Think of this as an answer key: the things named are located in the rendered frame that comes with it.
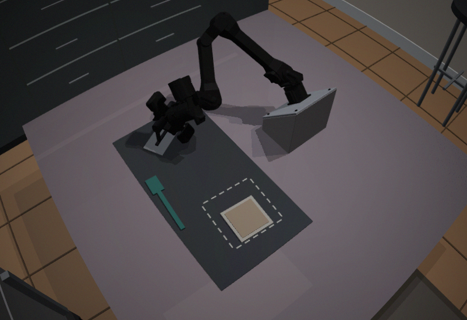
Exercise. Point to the dark grey rectangular mat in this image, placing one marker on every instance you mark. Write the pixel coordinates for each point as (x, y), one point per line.
(198, 170)

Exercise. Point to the teal flat trowel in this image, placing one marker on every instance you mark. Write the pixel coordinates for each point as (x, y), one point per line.
(156, 188)

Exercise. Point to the tan square tile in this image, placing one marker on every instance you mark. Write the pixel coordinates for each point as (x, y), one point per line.
(246, 218)

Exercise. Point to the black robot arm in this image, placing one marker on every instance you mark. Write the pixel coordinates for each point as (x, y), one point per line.
(208, 97)

